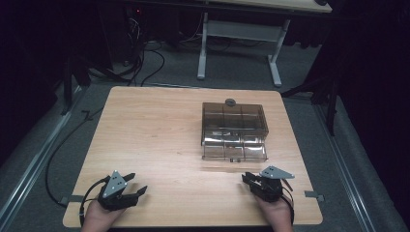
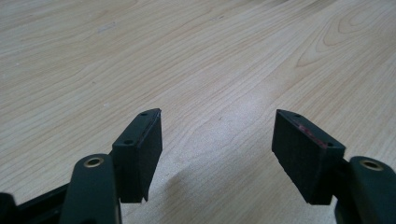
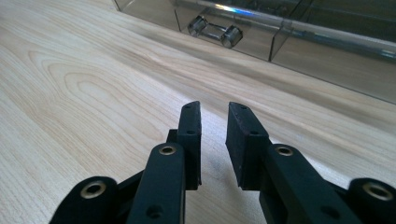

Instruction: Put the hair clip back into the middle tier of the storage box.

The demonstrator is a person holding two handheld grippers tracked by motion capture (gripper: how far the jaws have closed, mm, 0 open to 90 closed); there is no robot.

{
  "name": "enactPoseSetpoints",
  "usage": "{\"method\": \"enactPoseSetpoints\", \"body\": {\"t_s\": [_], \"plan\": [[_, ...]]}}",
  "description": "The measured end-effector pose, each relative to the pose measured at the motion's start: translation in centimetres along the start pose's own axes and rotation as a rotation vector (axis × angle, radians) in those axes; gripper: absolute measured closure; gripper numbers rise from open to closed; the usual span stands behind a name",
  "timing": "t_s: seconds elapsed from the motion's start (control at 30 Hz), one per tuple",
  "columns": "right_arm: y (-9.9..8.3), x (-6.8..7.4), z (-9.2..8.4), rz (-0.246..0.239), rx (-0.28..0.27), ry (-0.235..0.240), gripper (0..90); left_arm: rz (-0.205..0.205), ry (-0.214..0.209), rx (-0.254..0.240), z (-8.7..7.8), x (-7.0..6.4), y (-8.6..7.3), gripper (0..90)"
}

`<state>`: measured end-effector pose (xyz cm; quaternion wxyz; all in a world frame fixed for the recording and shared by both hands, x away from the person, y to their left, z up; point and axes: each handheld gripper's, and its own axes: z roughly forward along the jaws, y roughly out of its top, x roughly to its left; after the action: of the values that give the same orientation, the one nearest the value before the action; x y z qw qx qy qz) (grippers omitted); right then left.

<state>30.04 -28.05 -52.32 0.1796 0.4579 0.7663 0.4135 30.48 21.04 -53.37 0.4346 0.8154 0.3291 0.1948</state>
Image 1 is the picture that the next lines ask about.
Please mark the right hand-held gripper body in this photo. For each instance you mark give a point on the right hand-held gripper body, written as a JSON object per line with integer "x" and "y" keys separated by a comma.
{"x": 270, "y": 188}

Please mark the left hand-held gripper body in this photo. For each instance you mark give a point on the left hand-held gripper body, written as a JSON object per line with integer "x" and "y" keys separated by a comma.
{"x": 112, "y": 199}

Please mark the person's left hand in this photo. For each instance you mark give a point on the person's left hand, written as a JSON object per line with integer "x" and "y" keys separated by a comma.
{"x": 98, "y": 217}

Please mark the person's right hand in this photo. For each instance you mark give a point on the person's right hand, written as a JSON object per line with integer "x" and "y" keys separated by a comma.
{"x": 277, "y": 214}

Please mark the clear brown compartment drawer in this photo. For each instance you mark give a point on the clear brown compartment drawer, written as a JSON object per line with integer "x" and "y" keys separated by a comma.
{"x": 234, "y": 150}

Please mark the brown transparent drawer box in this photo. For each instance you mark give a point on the brown transparent drawer box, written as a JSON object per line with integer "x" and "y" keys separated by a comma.
{"x": 234, "y": 121}

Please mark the small dark round object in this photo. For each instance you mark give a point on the small dark round object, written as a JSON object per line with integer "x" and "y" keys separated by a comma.
{"x": 230, "y": 102}

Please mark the black metal stand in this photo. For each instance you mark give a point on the black metal stand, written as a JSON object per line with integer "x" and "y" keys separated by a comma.
{"x": 69, "y": 87}
{"x": 328, "y": 93}

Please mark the light wooden desk top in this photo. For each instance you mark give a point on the light wooden desk top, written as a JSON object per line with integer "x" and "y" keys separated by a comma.
{"x": 277, "y": 5}

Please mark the grey metal floor rail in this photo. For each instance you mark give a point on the grey metal floor rail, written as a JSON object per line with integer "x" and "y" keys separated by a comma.
{"x": 346, "y": 167}
{"x": 35, "y": 161}

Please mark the white metal desk frame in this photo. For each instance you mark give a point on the white metal desk frame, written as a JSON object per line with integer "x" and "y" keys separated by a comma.
{"x": 238, "y": 30}

